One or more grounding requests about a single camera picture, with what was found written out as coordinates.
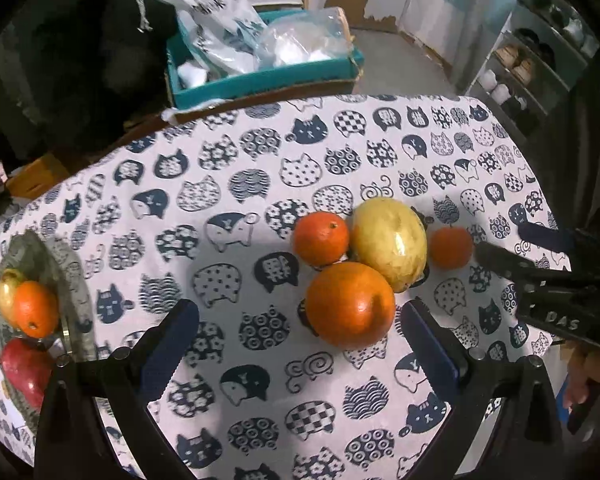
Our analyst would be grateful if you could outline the cat print tablecloth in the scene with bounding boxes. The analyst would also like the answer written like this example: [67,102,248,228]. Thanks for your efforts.
[0,92,570,480]

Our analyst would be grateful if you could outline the large orange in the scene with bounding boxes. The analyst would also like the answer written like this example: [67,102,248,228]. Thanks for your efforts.
[306,261,397,348]

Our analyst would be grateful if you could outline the large yellow apple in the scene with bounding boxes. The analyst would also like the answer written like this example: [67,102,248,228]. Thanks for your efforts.
[350,198,428,294]

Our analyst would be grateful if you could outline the clear plastic bag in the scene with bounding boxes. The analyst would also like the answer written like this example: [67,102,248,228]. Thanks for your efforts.
[254,9,355,70]

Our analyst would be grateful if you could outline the teal plastic bin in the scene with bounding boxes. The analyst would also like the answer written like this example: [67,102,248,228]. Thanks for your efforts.
[165,7,365,110]

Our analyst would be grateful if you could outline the round glass plate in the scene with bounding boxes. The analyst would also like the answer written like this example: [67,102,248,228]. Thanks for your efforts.
[0,230,94,436]

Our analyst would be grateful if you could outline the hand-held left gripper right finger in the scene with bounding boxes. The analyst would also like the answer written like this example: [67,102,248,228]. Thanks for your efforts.
[401,296,567,480]

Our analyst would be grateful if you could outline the yellow green apple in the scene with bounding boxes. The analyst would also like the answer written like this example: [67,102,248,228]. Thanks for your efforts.
[0,268,27,328]

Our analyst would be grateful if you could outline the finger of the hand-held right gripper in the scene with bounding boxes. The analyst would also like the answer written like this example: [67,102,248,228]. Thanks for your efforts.
[517,221,600,273]
[473,241,578,288]

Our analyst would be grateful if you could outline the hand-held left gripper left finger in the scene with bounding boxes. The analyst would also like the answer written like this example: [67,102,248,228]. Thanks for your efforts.
[32,298,201,480]

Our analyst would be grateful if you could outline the shoe rack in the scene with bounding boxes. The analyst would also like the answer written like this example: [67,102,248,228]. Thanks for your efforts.
[464,0,600,137]

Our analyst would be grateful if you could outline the person's right hand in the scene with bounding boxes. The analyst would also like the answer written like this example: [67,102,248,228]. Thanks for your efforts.
[562,352,600,411]

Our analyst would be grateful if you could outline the large red apple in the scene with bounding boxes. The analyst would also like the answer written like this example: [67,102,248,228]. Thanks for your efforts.
[0,337,56,411]

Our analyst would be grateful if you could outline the hanging dark coats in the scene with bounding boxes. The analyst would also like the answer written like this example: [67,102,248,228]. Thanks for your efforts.
[0,0,181,163]

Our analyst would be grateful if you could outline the small tangerine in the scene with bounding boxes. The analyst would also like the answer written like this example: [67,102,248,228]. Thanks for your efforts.
[427,226,475,268]

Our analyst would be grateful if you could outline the cardboard box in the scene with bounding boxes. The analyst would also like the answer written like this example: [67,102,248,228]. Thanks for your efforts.
[5,152,72,200]

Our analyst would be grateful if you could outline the silver printed plastic bag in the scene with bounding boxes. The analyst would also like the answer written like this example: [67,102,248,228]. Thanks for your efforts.
[112,0,270,80]

